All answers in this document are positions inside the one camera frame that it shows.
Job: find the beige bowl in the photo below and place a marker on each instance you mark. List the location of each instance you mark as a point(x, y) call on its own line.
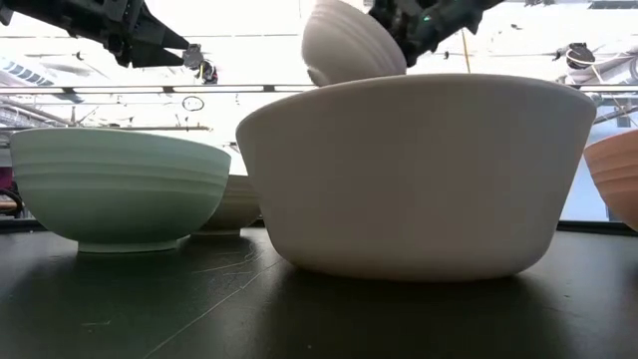
point(239, 204)

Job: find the silver ventilation duct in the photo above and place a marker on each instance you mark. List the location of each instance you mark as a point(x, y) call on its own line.
point(613, 70)

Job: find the white ribbed bowl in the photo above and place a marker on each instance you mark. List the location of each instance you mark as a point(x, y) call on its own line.
point(349, 45)

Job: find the off-white smooth bowl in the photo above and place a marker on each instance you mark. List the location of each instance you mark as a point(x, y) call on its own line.
point(414, 179)

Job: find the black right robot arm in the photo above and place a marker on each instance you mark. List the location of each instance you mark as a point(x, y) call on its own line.
point(486, 6)

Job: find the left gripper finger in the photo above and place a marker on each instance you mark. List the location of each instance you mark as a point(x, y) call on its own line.
point(149, 59)
point(154, 35)

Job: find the mint green bowl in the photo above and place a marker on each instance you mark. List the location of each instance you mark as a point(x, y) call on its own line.
point(119, 189)

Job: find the orange bowl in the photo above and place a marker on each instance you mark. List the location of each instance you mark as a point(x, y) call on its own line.
point(618, 169)

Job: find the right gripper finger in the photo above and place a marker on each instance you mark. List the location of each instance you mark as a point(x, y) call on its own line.
point(411, 52)

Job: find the ceiling light rail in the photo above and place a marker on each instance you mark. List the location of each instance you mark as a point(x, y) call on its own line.
point(124, 89)

